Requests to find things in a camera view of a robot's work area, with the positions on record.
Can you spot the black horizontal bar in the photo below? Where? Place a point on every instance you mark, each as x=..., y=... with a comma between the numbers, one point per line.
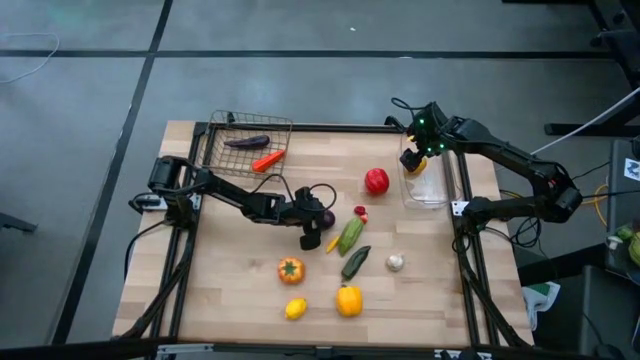
x=75, y=350

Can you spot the white green bag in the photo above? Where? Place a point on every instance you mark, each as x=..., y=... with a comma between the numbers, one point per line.
x=540, y=297

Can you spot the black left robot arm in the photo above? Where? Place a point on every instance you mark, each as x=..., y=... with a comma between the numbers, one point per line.
x=230, y=192

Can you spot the small round purple vegetable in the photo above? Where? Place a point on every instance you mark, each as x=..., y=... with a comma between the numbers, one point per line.
x=329, y=219

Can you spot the black metal stand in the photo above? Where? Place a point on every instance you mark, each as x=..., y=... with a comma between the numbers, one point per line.
x=620, y=40

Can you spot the black frame clamp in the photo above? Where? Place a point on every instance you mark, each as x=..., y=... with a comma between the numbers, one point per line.
x=229, y=118
x=395, y=122

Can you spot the black equipment cart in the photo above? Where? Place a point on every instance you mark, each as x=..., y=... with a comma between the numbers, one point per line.
x=620, y=200

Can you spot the yellow lemon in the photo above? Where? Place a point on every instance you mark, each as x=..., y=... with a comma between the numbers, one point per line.
x=296, y=308

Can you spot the white printed label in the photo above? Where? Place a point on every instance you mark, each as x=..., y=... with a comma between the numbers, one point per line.
x=632, y=169

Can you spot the white toy mushroom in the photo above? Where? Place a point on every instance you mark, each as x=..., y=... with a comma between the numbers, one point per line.
x=612, y=242

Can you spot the black metal table frame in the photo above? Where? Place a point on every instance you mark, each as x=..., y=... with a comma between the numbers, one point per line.
x=325, y=127

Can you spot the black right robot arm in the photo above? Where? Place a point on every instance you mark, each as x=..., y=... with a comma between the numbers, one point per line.
x=510, y=156

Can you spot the dark green cucumber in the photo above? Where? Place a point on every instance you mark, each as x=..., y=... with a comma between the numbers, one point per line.
x=355, y=262

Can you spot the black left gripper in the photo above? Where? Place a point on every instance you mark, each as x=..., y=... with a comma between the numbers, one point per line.
x=302, y=215

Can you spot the orange carrot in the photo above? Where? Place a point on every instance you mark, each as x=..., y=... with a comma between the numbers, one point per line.
x=267, y=161

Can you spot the green toy vegetable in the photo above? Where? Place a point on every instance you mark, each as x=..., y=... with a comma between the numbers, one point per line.
x=636, y=248
x=625, y=232

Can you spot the light green squash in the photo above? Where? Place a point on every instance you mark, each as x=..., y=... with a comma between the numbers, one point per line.
x=351, y=236

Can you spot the yellow bell pepper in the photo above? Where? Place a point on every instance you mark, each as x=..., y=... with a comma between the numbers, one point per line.
x=349, y=300

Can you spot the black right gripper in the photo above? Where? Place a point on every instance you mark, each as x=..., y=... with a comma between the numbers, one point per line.
x=426, y=137

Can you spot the small yellow chili pepper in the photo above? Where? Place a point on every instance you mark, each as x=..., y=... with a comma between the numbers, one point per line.
x=332, y=244

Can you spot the silver metal bracket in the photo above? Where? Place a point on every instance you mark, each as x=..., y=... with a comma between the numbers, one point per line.
x=185, y=348
x=467, y=355

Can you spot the red bell pepper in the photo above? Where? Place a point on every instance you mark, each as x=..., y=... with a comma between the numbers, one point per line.
x=376, y=181

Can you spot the clear plastic bin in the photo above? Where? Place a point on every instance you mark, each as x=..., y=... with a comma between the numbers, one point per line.
x=430, y=192

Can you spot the white mounting plate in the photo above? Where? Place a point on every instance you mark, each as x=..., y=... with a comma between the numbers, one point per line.
x=196, y=201
x=459, y=208

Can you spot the orange tomato green stem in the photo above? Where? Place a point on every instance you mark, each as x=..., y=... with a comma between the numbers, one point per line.
x=291, y=270

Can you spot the white garlic bulb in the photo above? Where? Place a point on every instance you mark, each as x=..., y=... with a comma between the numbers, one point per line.
x=395, y=262

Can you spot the black floor bracket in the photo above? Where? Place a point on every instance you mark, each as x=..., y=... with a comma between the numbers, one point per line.
x=17, y=223

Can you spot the long purple eggplant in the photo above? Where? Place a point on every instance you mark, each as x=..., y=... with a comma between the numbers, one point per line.
x=247, y=142

